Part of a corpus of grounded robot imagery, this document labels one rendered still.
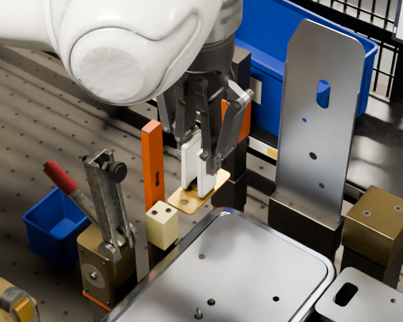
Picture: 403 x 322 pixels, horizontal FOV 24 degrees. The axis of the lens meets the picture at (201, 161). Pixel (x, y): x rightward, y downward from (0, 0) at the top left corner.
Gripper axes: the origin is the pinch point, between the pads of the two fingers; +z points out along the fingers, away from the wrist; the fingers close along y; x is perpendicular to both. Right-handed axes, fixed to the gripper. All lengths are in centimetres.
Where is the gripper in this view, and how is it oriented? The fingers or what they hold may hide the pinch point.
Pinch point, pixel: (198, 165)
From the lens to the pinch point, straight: 109.5
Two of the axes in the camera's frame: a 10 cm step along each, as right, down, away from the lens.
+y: 8.1, 4.1, -4.2
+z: 0.0, 7.2, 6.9
